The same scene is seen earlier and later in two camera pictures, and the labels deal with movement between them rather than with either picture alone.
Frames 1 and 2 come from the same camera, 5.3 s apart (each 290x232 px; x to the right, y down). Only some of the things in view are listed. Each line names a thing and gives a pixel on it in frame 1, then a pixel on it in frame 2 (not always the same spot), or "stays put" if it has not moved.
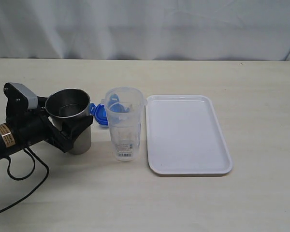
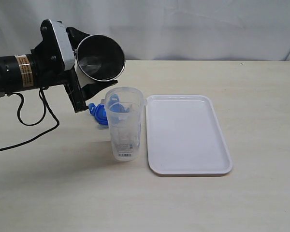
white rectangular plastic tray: [185, 136] stays put
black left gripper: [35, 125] -> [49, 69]
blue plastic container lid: [100, 111] stays put
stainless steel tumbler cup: [65, 105] -> [98, 58]
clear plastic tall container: [124, 105] stays put
